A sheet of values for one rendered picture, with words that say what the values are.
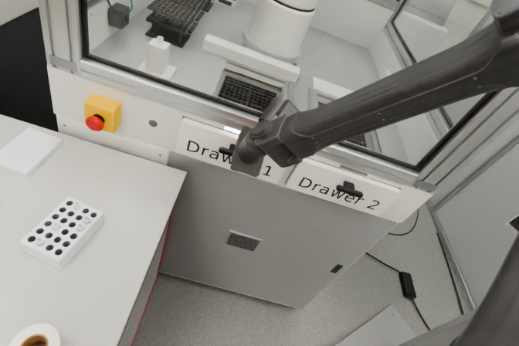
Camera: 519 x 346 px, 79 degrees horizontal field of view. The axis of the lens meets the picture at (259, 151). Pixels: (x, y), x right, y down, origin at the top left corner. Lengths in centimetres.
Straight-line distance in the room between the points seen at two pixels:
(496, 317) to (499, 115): 65
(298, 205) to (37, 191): 66
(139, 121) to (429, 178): 76
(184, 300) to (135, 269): 82
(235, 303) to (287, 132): 118
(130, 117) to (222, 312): 99
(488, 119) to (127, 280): 83
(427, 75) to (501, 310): 26
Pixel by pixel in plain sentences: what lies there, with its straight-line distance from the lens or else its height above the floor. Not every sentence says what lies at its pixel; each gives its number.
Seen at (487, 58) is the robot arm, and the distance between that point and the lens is 40.
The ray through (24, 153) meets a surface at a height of 78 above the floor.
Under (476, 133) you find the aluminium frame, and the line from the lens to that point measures 86.
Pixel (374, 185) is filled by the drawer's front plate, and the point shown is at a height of 93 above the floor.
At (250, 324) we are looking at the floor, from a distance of 157.
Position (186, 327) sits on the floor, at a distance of 151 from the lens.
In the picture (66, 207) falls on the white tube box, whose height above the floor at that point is 80.
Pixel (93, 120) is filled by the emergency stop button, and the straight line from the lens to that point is 82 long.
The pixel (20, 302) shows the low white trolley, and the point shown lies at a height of 76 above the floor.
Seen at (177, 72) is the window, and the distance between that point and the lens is 76.
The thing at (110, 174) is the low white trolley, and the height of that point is 76.
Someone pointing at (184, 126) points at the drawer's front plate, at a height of 92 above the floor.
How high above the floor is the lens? 144
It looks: 41 degrees down
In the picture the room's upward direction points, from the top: 25 degrees clockwise
